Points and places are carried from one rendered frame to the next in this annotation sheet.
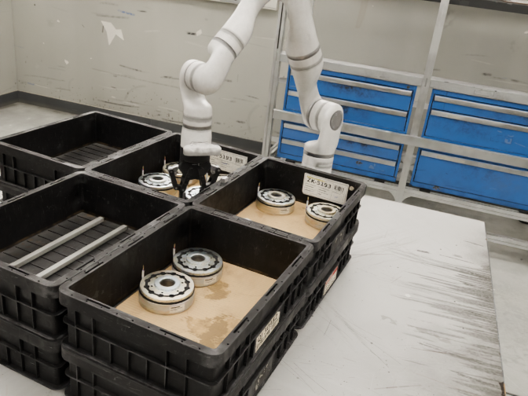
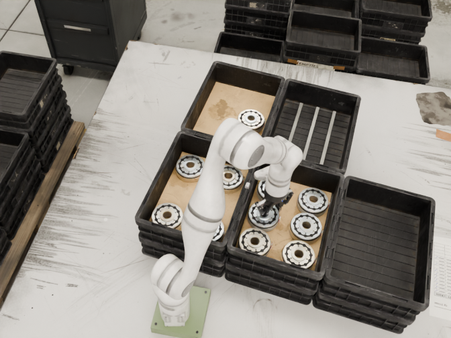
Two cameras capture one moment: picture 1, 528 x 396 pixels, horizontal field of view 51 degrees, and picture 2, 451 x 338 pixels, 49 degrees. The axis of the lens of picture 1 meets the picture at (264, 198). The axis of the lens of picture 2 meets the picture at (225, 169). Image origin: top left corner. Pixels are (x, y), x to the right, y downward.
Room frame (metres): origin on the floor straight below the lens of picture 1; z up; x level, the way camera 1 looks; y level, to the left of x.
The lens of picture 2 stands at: (2.16, -0.10, 2.24)
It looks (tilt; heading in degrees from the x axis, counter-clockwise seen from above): 53 degrees down; 172
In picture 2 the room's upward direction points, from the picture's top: 4 degrees clockwise
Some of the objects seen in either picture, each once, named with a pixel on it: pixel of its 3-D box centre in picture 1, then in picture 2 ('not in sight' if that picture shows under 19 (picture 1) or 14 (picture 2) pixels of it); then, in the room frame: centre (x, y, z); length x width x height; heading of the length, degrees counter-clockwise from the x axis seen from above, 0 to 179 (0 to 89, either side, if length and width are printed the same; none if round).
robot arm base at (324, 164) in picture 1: (314, 180); (174, 301); (1.58, -0.15, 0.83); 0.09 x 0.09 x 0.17; 87
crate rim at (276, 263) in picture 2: (180, 166); (288, 210); (1.34, 0.23, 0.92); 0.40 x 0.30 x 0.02; 158
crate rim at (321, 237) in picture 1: (286, 197); (200, 186); (1.22, -0.05, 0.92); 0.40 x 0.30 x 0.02; 158
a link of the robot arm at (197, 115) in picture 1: (196, 93); (284, 163); (1.30, 0.19, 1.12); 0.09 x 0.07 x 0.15; 44
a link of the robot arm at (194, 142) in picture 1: (198, 136); (274, 177); (1.28, 0.18, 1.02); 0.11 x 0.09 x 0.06; 23
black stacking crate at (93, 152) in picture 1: (89, 156); (377, 245); (1.45, 0.50, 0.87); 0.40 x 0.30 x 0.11; 158
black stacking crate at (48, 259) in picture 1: (70, 245); (310, 133); (0.96, 0.38, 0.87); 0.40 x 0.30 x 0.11; 158
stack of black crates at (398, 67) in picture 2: not in sight; (383, 80); (0.09, 1.08, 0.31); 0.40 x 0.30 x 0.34; 75
